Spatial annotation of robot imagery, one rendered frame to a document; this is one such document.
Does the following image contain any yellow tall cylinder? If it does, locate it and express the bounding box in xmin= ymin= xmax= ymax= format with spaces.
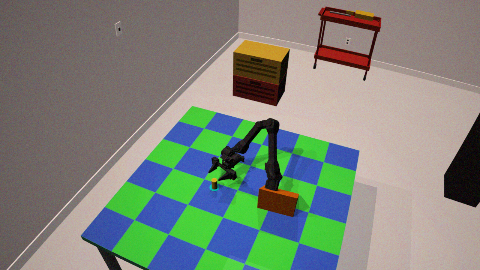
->
xmin=211 ymin=178 xmax=217 ymax=190

